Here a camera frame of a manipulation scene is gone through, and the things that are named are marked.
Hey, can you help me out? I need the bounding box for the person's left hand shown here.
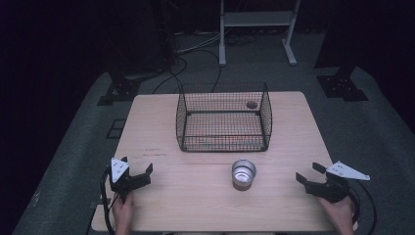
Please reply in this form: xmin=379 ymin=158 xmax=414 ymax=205
xmin=112 ymin=191 xmax=135 ymax=235

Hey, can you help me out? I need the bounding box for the black wire mesh basket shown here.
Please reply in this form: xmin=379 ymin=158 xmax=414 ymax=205
xmin=175 ymin=81 xmax=274 ymax=154

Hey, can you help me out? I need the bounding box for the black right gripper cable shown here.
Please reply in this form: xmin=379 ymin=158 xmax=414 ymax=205
xmin=347 ymin=178 xmax=379 ymax=235

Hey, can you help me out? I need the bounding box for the black floor cable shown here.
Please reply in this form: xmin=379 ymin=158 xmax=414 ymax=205
xmin=152 ymin=48 xmax=223 ymax=95

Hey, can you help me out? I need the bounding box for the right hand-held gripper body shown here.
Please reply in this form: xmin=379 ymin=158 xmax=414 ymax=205
xmin=304 ymin=161 xmax=371 ymax=205

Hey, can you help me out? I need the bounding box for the person's right hand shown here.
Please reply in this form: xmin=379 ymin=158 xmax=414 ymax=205
xmin=317 ymin=195 xmax=355 ymax=235

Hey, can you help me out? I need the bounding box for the white metal desk frame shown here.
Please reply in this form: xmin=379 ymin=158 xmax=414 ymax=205
xmin=217 ymin=0 xmax=301 ymax=68

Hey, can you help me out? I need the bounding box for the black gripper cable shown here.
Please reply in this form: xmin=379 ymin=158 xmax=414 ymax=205
xmin=347 ymin=178 xmax=379 ymax=235
xmin=100 ymin=165 xmax=115 ymax=235

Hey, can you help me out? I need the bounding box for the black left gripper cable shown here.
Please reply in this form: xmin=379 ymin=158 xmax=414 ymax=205
xmin=100 ymin=165 xmax=115 ymax=235

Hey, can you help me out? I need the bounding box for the metal cup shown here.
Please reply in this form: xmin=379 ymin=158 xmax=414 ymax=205
xmin=231 ymin=159 xmax=257 ymax=192

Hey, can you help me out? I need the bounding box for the white floor cable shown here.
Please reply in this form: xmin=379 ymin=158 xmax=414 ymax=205
xmin=174 ymin=30 xmax=223 ymax=55

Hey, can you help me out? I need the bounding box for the black stand base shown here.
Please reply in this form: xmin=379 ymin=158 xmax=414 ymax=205
xmin=97 ymin=69 xmax=142 ymax=107
xmin=315 ymin=63 xmax=370 ymax=103

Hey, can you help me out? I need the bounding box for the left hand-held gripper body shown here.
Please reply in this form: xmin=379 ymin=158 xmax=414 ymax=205
xmin=109 ymin=158 xmax=153 ymax=203

